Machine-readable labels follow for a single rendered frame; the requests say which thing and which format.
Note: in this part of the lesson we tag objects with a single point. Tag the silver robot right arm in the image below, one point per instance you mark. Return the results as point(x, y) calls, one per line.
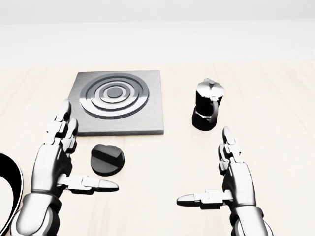
point(249, 222)

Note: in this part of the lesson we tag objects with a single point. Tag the silver robot right hand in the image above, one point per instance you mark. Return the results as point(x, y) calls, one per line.
point(240, 182)

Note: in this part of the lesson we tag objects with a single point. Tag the black round pan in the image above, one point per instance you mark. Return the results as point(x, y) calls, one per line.
point(14, 184)

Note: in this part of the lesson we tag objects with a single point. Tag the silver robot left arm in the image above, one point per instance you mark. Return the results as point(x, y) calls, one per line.
point(34, 216)

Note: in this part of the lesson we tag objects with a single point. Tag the round black stove knob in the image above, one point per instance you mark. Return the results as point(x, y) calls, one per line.
point(107, 159)

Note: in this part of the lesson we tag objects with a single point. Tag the silver robot left hand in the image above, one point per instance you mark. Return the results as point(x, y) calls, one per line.
point(48, 162)

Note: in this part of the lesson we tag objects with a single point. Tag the black and silver moka pot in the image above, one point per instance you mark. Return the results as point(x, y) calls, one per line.
point(206, 105)

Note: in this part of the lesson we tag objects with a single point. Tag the grey square stove plate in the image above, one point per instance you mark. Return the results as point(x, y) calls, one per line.
point(118, 104)

